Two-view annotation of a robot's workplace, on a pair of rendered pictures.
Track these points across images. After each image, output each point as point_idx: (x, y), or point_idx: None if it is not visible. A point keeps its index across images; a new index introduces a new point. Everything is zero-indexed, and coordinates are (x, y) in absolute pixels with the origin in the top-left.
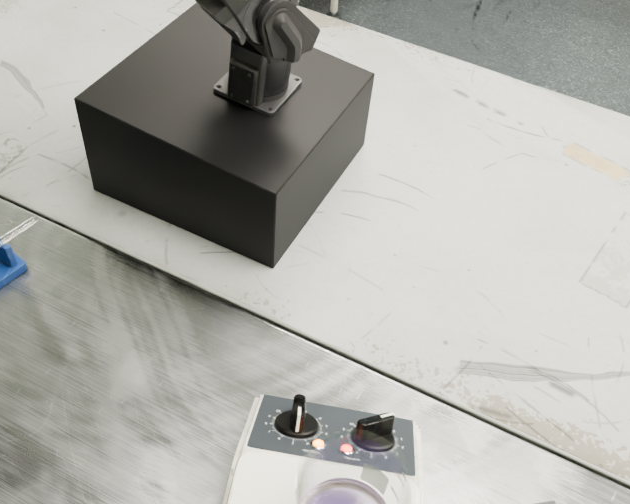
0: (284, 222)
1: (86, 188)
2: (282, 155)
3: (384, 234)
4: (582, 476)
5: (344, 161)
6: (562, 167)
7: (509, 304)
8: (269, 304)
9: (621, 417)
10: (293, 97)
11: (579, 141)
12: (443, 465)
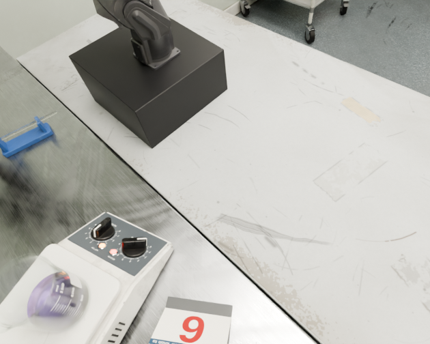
0: (152, 126)
1: (92, 99)
2: (149, 91)
3: (215, 138)
4: (256, 295)
5: (208, 97)
6: (336, 111)
7: (263, 187)
8: (142, 166)
9: (298, 267)
10: (172, 60)
11: (355, 96)
12: (183, 268)
